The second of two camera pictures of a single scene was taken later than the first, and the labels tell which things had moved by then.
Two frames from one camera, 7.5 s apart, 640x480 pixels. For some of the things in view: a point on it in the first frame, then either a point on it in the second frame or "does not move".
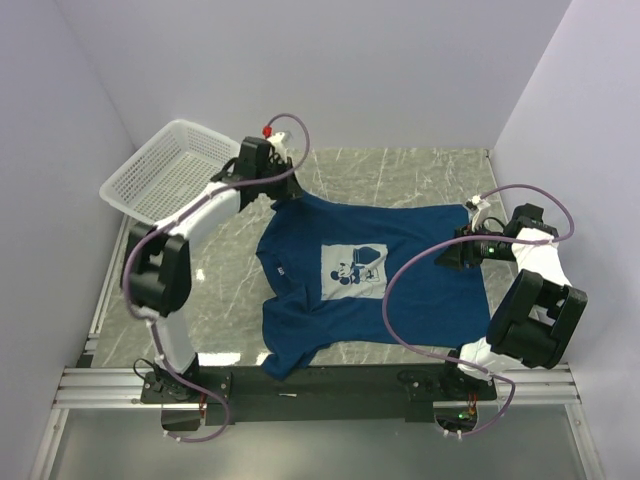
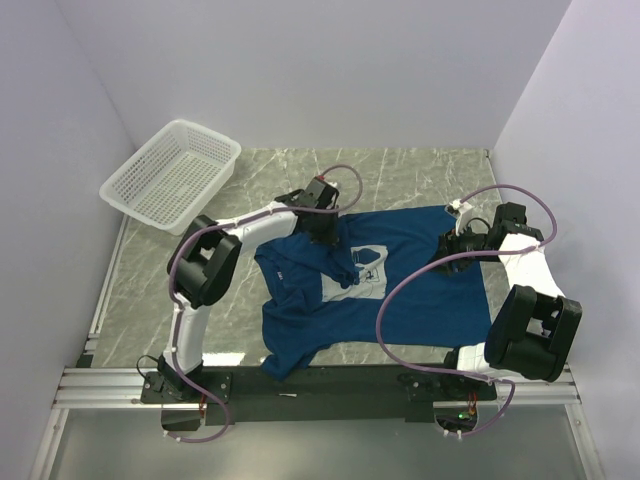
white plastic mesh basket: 176,162 does not move
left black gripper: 291,189 → 329,238
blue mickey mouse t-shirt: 321,272 does not move
